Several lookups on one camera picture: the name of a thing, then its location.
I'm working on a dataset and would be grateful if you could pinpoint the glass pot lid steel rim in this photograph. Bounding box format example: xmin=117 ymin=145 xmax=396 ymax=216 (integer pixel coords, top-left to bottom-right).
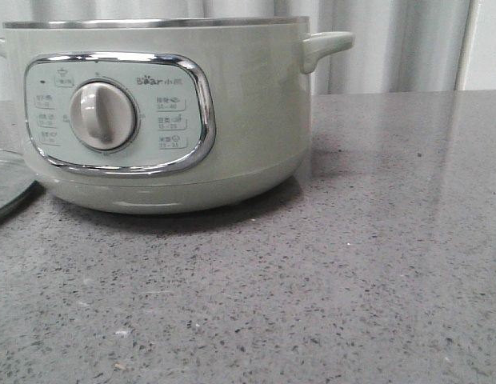
xmin=0 ymin=149 xmax=43 ymax=223

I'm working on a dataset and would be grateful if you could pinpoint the pale green electric cooking pot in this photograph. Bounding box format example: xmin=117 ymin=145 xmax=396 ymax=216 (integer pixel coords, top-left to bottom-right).
xmin=0 ymin=16 xmax=354 ymax=214

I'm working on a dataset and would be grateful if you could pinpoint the white pleated curtain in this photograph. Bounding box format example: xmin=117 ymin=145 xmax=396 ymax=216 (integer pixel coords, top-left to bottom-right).
xmin=0 ymin=0 xmax=496 ymax=102

